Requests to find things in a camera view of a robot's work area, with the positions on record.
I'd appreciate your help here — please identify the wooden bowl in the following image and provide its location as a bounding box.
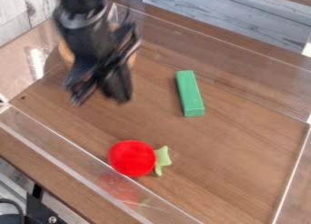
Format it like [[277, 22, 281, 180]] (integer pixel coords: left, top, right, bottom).
[[59, 40, 137, 69]]

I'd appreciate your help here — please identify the black cable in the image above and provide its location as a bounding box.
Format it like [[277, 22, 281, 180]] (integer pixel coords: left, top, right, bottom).
[[0, 198, 27, 224]]

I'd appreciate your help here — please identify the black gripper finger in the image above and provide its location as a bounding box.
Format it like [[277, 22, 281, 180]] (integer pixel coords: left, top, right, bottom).
[[63, 65, 99, 107], [99, 65, 133, 103]]

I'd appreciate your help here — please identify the black clamp bracket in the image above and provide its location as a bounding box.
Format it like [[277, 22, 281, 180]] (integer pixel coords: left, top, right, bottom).
[[24, 184, 68, 224]]

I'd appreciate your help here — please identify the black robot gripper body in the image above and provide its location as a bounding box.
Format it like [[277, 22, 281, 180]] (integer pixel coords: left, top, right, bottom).
[[54, 4, 141, 82]]

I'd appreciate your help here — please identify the clear acrylic table barrier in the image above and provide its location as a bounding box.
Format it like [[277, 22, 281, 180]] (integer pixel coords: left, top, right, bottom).
[[0, 5, 311, 224]]

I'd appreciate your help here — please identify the green rectangular block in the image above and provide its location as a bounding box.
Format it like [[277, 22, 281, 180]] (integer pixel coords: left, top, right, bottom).
[[177, 70, 206, 117]]

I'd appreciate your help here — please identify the red plush tomato toy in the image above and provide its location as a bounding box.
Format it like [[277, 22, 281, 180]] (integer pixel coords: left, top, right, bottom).
[[108, 140, 173, 177]]

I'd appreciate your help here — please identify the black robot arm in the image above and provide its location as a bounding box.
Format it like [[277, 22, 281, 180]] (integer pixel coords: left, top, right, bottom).
[[54, 0, 142, 107]]

